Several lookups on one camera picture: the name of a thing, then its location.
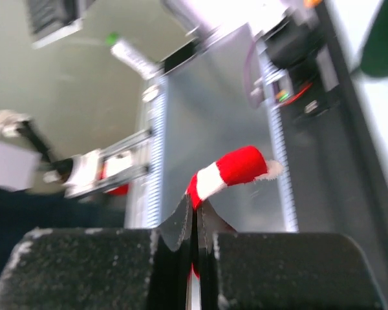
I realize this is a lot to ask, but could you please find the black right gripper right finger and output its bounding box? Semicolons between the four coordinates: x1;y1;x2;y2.
197;201;385;309

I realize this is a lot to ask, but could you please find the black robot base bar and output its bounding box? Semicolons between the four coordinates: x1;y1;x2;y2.
263;1;388;304

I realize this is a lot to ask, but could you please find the red white striped santa sock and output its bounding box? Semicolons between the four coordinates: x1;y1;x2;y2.
184;145;285;282

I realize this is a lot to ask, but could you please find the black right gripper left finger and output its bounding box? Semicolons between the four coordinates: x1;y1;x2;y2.
0;200;193;309

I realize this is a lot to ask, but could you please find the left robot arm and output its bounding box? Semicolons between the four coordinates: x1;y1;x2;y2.
0;110;153;199

